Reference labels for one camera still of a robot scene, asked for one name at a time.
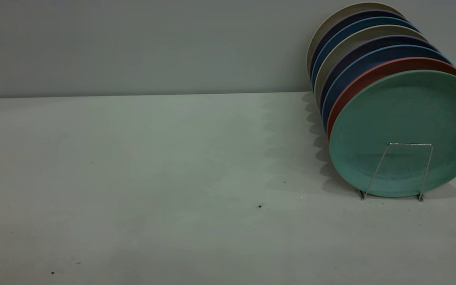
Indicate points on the green round plate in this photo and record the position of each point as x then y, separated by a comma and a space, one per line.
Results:
410, 118

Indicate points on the dark purple round plate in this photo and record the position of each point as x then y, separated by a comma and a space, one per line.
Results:
342, 22
348, 59

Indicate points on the pink round plate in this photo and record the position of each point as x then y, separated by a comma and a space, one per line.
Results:
364, 79

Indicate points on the beige round plate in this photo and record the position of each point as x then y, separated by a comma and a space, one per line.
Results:
337, 14
344, 45

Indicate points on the teal blue round plate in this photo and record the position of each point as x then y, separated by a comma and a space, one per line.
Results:
341, 35

